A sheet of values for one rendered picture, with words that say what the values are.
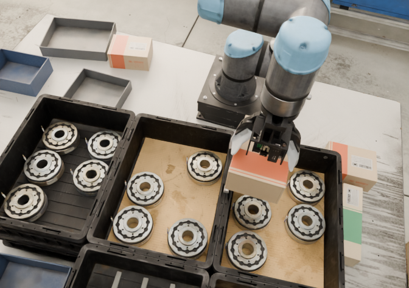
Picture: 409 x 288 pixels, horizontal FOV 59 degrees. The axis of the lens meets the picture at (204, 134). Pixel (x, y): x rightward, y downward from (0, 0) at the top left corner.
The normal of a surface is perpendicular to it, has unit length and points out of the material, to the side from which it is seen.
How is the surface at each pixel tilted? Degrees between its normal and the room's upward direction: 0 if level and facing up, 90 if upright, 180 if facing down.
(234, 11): 74
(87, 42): 0
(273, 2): 30
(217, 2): 65
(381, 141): 0
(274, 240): 0
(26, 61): 90
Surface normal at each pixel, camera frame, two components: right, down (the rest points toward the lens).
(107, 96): 0.06, -0.59
